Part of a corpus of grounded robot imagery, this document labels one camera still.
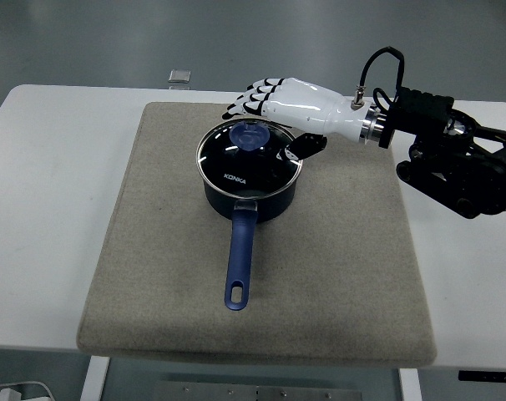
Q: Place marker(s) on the white table leg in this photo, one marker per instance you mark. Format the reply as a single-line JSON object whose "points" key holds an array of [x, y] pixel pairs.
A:
{"points": [[94, 380], [409, 388]]}

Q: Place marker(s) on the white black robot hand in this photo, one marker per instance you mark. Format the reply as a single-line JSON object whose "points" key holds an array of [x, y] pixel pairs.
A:
{"points": [[307, 104]]}

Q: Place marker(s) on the small silver floor plate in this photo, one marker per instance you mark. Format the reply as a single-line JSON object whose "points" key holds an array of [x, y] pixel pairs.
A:
{"points": [[180, 76]]}

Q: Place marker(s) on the white power adapter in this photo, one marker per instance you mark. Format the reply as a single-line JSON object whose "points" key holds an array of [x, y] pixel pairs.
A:
{"points": [[10, 395]]}

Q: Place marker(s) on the black bar under table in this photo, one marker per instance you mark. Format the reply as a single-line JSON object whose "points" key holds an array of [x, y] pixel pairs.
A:
{"points": [[487, 376]]}

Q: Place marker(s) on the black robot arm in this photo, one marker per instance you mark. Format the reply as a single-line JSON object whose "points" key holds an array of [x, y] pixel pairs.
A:
{"points": [[424, 108]]}

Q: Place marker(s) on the beige fabric mat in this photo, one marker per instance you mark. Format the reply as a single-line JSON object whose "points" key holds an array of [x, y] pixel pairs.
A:
{"points": [[320, 271]]}

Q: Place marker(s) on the grey metal plate with screws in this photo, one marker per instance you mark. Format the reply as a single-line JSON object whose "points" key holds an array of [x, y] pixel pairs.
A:
{"points": [[215, 394]]}

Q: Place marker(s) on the glass pot lid blue knob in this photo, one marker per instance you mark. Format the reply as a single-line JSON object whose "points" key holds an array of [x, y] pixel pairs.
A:
{"points": [[236, 167]]}

